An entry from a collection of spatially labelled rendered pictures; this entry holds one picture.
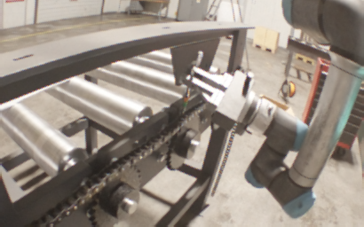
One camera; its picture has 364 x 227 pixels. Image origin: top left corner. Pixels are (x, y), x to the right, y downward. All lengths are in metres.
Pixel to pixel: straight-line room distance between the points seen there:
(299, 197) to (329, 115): 0.18
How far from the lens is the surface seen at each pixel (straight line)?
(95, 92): 0.84
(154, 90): 1.01
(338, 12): 0.46
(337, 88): 0.45
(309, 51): 5.61
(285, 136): 0.58
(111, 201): 0.49
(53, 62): 0.27
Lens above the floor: 1.24
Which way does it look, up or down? 24 degrees down
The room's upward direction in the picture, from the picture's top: 10 degrees clockwise
